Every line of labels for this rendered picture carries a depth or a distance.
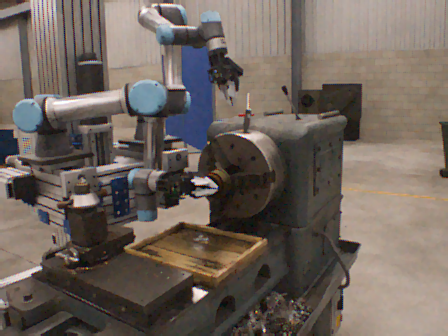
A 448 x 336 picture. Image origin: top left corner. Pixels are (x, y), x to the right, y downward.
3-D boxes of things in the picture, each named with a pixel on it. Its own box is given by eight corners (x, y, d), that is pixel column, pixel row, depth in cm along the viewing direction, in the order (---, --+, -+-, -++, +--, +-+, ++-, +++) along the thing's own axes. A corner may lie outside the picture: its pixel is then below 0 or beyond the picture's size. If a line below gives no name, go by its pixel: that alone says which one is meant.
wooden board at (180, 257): (182, 230, 142) (182, 220, 141) (267, 250, 123) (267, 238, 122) (123, 260, 118) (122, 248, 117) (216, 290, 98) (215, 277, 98)
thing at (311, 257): (264, 313, 232) (264, 181, 214) (337, 336, 207) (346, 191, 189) (209, 370, 183) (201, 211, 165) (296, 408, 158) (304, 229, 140)
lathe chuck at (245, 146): (206, 197, 154) (216, 122, 145) (274, 223, 139) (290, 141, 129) (193, 202, 147) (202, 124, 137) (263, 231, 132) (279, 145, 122)
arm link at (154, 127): (144, 80, 145) (140, 200, 155) (138, 79, 134) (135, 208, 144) (173, 82, 145) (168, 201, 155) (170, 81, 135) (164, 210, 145)
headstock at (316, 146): (264, 181, 214) (263, 112, 206) (347, 191, 189) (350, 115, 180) (202, 210, 165) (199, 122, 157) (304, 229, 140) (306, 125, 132)
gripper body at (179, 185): (182, 201, 119) (155, 196, 126) (199, 194, 126) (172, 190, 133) (181, 178, 118) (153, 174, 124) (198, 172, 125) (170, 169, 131)
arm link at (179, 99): (156, 116, 188) (151, 5, 177) (184, 114, 195) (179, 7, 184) (164, 117, 178) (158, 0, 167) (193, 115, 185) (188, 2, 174)
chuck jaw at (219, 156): (227, 170, 139) (212, 143, 140) (237, 164, 136) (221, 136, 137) (210, 176, 130) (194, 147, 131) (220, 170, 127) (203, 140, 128)
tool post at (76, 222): (94, 233, 99) (89, 198, 96) (112, 239, 95) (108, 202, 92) (70, 243, 92) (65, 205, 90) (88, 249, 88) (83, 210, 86)
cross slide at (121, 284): (83, 251, 110) (81, 237, 109) (194, 290, 87) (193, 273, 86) (33, 272, 96) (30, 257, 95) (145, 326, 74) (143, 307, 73)
